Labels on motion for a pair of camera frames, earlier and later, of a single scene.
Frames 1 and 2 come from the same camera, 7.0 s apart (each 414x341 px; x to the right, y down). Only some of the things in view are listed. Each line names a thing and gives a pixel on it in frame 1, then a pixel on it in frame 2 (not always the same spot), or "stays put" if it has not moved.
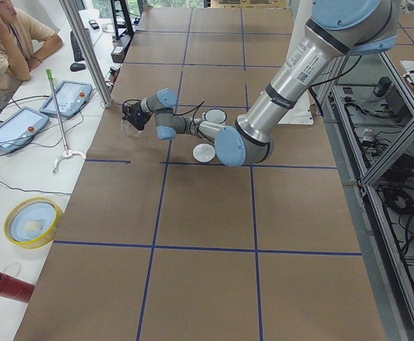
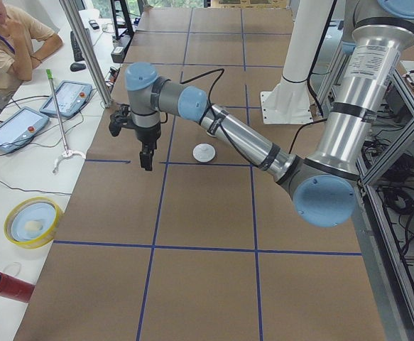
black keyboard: (77, 50) stays put
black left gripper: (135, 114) to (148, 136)
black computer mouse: (76, 66) stays put
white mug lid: (204, 153) stays put
